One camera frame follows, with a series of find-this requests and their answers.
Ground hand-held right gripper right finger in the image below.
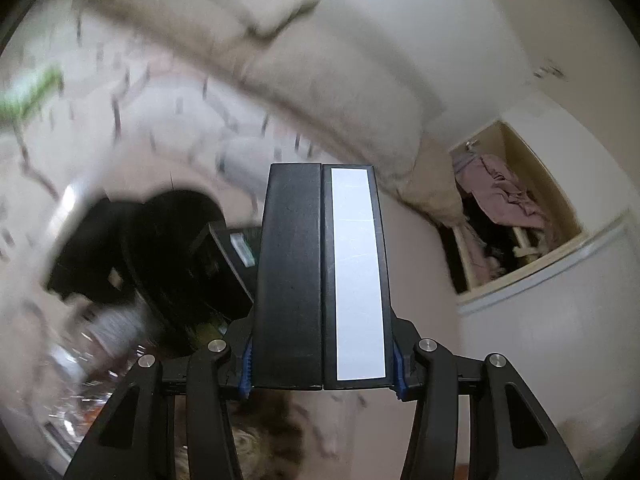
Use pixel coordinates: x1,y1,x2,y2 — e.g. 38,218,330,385
392,317,583,480

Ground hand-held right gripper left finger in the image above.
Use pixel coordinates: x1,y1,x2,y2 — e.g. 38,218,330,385
65,317,256,480

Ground black box with white top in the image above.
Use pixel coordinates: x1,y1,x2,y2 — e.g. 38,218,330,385
250,161,396,391

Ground clear plastic container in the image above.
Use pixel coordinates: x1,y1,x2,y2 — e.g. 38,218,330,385
0,160,261,461

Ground translucent plastic jar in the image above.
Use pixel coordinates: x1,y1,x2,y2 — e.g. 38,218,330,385
85,305,151,361

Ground wooden rack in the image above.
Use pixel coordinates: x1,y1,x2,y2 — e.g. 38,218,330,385
512,225,548,261

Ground beige futon mattress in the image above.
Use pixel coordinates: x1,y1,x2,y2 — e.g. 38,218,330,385
75,0,468,228

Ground pink clothes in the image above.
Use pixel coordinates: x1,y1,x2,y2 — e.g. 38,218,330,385
452,152,548,231

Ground closet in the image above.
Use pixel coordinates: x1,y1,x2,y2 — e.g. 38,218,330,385
440,120,631,311

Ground beige pillow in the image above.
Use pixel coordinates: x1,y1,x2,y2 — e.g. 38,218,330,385
242,15,446,181

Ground green wipes pack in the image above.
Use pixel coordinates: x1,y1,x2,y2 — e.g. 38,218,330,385
0,65,66,128

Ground folded beige blanket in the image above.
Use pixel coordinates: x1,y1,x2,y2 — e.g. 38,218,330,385
75,0,321,61

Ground wall hooks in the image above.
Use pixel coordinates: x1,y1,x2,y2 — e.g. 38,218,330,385
532,62,566,81

